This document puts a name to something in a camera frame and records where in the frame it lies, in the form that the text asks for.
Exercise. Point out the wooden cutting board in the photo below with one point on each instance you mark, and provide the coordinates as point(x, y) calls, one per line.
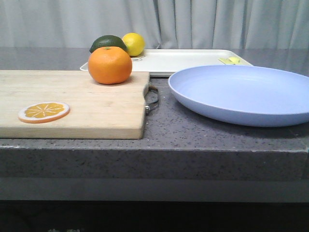
point(96, 111)

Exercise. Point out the metal cutting board handle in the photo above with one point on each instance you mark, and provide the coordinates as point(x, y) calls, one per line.
point(151, 98)

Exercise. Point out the orange slice toy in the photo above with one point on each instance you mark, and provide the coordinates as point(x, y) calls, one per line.
point(43, 112)

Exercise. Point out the yellow lemon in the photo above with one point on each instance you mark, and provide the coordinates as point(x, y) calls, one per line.
point(135, 44)

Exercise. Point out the cream white tray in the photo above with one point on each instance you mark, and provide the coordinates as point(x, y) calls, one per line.
point(165, 62)

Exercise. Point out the orange fruit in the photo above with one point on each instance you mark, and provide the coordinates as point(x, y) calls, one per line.
point(110, 65)

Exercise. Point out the grey curtain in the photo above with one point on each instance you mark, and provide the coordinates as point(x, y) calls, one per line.
point(166, 24)

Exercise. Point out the green lime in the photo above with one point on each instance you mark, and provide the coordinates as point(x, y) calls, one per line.
point(107, 41)

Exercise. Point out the light blue plate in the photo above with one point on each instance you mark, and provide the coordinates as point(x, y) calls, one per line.
point(244, 95)

